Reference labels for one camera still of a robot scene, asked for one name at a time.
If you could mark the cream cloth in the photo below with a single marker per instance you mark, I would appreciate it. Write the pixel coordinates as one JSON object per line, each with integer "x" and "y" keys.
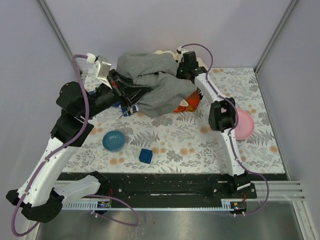
{"x": 177, "y": 55}

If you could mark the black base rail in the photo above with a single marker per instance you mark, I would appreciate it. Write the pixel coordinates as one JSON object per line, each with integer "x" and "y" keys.
{"x": 170, "y": 190}

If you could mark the right aluminium frame post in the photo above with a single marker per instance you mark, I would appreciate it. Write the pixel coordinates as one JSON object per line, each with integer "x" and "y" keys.
{"x": 278, "y": 30}

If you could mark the blue cube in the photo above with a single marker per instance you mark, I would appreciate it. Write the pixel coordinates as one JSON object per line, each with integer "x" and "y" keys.
{"x": 145, "y": 156}

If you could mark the floral table mat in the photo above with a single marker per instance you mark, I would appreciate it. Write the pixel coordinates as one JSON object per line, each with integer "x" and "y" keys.
{"x": 183, "y": 142}

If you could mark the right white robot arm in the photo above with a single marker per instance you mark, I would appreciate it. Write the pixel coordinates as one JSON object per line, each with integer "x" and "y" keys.
{"x": 223, "y": 117}

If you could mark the left aluminium frame post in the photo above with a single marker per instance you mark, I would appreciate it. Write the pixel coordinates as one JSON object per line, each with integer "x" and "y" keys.
{"x": 55, "y": 28}

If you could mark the aluminium frame post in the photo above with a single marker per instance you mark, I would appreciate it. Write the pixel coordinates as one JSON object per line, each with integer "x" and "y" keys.
{"x": 55, "y": 28}
{"x": 278, "y": 30}

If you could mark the blue white patterned cloth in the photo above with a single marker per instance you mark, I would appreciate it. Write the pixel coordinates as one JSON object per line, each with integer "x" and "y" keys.
{"x": 128, "y": 110}

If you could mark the blue bowl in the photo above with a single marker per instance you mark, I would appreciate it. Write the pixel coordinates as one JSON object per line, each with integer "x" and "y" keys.
{"x": 113, "y": 141}

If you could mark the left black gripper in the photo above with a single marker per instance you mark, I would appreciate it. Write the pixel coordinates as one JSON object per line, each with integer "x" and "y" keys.
{"x": 120, "y": 92}

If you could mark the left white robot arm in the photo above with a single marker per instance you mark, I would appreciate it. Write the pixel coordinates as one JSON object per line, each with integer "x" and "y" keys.
{"x": 37, "y": 198}

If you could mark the pink plate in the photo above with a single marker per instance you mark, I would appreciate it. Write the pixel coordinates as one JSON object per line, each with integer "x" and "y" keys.
{"x": 245, "y": 127}

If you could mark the orange black patterned cloth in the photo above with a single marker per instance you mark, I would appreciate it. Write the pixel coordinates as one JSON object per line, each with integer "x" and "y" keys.
{"x": 190, "y": 104}

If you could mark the grey cloth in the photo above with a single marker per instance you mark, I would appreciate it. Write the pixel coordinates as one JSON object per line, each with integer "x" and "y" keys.
{"x": 159, "y": 72}

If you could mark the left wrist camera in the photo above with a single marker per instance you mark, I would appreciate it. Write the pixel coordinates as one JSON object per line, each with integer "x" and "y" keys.
{"x": 100, "y": 68}

